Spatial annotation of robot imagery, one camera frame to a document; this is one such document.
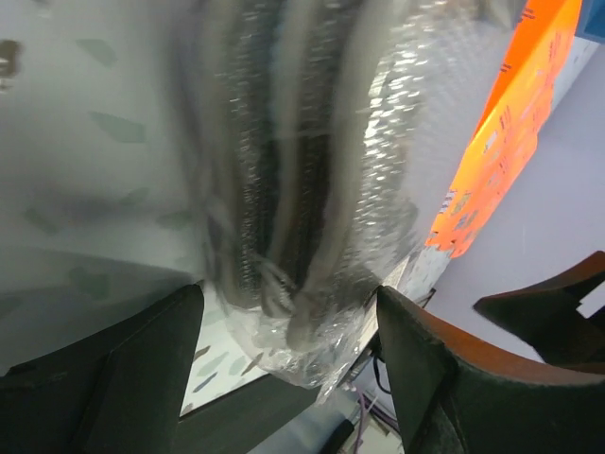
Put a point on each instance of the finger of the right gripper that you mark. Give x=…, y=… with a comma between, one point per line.
x=546, y=315

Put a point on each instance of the orange sponge pack hidden middle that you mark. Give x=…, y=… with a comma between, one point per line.
x=507, y=133

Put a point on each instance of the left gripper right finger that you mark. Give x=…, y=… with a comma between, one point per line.
x=456, y=393

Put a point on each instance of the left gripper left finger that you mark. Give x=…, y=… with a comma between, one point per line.
x=117, y=391

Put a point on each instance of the silver scrubber pack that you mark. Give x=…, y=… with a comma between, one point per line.
x=322, y=130

